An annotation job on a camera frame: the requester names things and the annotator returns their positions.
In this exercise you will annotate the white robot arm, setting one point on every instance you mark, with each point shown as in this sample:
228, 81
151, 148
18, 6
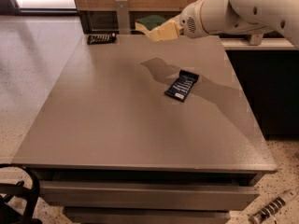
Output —
233, 17

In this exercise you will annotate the green and yellow sponge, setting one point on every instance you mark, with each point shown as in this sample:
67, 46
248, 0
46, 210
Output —
146, 24

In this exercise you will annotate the right metal bracket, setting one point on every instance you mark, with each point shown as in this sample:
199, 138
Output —
255, 40

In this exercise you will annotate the grey table drawer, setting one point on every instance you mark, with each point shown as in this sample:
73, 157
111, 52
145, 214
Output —
147, 196

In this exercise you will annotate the blue snack bar wrapper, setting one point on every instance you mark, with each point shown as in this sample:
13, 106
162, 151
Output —
180, 88

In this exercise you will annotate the striped tube on floor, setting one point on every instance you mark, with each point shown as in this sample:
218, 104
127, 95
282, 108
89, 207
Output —
273, 207

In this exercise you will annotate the black chair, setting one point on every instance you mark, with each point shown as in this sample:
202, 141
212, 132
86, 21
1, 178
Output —
8, 215

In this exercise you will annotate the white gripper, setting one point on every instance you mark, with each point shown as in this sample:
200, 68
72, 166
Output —
189, 22

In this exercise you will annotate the left metal bracket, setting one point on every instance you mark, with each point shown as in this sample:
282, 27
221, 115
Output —
123, 17

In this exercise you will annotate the metal bracket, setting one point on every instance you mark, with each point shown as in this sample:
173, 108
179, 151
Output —
123, 17
255, 40

